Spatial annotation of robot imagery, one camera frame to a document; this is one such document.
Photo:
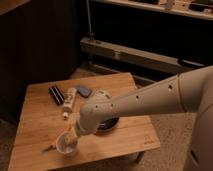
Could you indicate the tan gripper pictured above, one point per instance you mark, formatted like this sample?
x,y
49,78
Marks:
x,y
71,136

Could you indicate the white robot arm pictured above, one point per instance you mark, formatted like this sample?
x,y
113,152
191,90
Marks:
x,y
186,92

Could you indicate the orange small object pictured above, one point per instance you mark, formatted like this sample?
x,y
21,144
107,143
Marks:
x,y
50,147

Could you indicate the wooden low table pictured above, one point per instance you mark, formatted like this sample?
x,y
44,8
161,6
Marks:
x,y
41,122

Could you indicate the black round plate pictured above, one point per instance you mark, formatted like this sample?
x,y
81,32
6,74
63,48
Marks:
x,y
107,124

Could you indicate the white tube bottle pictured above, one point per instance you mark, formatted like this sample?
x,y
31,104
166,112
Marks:
x,y
69,102

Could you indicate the black rectangular remote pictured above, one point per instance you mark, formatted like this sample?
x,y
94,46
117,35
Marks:
x,y
56,94

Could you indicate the metal shelf pole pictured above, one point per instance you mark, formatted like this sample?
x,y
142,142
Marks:
x,y
91,35

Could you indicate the wooden shelf unit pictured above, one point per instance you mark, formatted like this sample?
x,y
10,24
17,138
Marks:
x,y
147,37

